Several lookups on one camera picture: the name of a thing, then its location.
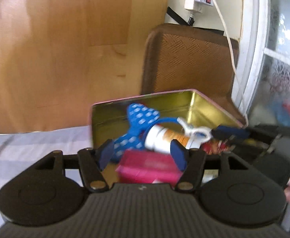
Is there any white plastic clip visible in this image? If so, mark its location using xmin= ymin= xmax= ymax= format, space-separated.
xmin=177 ymin=117 xmax=212 ymax=143

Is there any white pill bottle orange label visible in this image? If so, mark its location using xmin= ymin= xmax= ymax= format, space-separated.
xmin=144 ymin=125 xmax=201 ymax=154

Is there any pink small box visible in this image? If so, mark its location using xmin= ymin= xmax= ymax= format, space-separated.
xmin=116 ymin=150 xmax=182 ymax=186

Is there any blue polka dot headband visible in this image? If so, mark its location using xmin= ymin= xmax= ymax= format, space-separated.
xmin=111 ymin=103 xmax=179 ymax=163

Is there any pink macaron biscuit tin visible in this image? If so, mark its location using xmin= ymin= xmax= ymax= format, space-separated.
xmin=89 ymin=88 xmax=248 ymax=186

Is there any frosted patterned glass door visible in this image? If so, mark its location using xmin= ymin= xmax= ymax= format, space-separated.
xmin=232 ymin=0 xmax=290 ymax=127

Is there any white bed sheet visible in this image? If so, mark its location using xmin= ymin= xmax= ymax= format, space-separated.
xmin=0 ymin=126 xmax=92 ymax=227

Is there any brown woven chair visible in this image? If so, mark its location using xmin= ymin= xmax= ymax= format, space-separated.
xmin=141 ymin=24 xmax=245 ymax=123

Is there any wooden headboard panel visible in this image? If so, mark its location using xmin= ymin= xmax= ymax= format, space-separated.
xmin=0 ymin=0 xmax=167 ymax=133

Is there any white power cable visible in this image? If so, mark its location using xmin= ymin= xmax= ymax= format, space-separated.
xmin=205 ymin=0 xmax=250 ymax=126

